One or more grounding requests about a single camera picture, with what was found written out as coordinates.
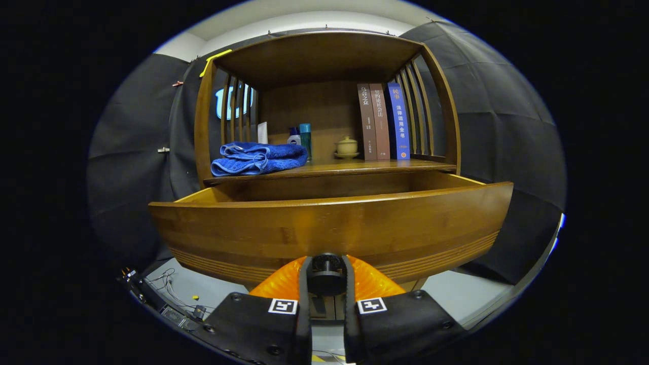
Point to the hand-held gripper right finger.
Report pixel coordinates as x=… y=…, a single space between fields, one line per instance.
x=349 y=304

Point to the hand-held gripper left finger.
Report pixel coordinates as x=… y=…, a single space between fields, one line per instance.
x=304 y=304

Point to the wooden countertop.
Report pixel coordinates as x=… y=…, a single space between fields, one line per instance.
x=355 y=166

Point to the wooden cabinet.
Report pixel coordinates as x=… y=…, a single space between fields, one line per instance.
x=314 y=106

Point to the black floor device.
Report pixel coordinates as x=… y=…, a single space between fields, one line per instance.
x=162 y=304

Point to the blue towel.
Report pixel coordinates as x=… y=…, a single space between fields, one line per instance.
x=263 y=157

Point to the beige lidded teacup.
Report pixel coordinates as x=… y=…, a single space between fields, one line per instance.
x=347 y=147

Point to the white lotion bottle blue cap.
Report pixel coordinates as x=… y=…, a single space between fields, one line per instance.
x=294 y=138

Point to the teal blue bottle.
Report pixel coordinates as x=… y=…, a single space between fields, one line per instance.
x=305 y=137

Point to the white tube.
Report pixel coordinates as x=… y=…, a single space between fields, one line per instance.
x=262 y=133

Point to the dark brown book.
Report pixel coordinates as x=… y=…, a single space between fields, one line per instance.
x=367 y=121

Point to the reddish brown book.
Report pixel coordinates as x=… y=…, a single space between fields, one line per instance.
x=381 y=121

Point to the blue book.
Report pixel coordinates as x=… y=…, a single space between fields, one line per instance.
x=399 y=121

